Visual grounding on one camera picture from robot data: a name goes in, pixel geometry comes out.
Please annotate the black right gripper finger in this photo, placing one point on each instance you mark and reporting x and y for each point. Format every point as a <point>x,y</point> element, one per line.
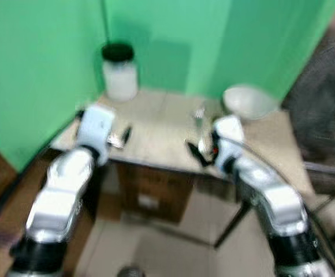
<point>194,152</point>

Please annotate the silver metal spoon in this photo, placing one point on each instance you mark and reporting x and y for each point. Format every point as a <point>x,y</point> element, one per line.
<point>201,124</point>

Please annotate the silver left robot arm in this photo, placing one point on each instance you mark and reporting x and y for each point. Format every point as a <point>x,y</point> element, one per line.
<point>58,196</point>

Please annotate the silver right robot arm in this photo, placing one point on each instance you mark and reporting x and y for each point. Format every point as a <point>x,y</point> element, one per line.
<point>274,205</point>

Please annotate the beige table with black legs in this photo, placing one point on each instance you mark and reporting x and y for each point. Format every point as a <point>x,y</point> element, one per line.
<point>162,124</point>

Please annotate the brown cardboard box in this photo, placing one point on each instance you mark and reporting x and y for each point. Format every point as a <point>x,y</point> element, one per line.
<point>156,193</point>

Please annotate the white jar with black lid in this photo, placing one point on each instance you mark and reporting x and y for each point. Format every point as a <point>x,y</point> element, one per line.
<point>120,75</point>

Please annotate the white ceramic bowl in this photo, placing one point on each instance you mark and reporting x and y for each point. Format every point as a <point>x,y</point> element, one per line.
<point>248,103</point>

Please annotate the black standing fan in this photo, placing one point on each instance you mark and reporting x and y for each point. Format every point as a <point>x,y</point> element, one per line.
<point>320,109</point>

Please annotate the grey round robot foot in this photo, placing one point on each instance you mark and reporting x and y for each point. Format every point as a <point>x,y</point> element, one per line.
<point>130,272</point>

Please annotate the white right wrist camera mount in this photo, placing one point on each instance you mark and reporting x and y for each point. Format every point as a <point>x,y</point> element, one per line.
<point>229,138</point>

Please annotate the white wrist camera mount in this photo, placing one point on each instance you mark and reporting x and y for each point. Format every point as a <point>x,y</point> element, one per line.
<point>95,127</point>
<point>229,138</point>

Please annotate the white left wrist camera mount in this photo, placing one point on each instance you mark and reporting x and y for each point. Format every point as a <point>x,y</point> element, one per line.
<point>95,127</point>

